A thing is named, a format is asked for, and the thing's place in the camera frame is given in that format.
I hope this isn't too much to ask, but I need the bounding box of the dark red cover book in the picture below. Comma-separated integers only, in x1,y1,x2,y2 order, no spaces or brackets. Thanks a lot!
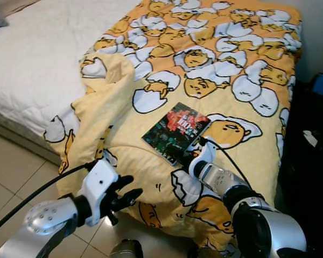
142,102,212,166

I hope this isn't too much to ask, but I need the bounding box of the white quilted mattress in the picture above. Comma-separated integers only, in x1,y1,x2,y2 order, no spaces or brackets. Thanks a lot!
0,0,146,138

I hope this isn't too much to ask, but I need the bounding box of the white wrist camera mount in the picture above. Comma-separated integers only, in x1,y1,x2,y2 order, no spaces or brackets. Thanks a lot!
188,141,217,181
78,160,119,226

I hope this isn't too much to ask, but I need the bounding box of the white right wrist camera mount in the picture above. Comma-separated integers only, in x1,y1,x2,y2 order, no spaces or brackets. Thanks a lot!
188,141,217,181

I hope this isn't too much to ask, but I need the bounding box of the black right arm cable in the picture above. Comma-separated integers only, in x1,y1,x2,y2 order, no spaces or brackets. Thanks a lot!
198,137,254,190

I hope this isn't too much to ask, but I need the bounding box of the black bedside table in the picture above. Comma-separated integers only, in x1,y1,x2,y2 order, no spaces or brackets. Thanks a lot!
283,70,323,258

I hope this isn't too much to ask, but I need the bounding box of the yellow egg cartoon blanket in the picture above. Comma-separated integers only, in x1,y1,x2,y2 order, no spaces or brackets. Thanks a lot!
43,0,303,253

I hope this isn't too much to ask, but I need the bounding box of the small white object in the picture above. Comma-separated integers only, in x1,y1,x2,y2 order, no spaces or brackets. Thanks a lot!
303,129,319,147

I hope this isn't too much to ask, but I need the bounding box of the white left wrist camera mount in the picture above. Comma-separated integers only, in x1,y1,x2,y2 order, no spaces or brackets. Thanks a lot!
78,160,119,226

